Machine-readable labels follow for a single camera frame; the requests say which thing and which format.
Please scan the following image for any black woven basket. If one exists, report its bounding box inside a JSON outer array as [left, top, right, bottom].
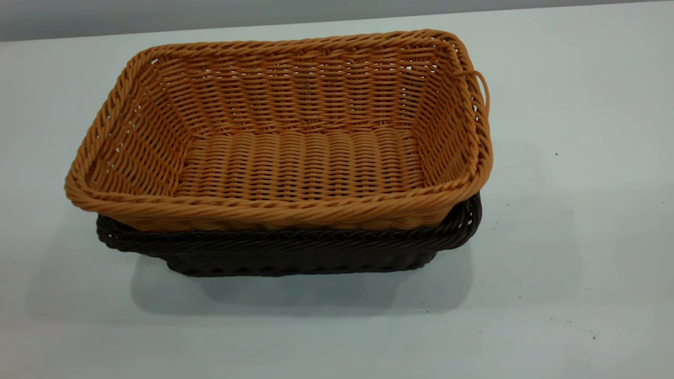
[[96, 192, 482, 278]]

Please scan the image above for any orange woven basket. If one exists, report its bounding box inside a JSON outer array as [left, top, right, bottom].
[[64, 29, 494, 232]]

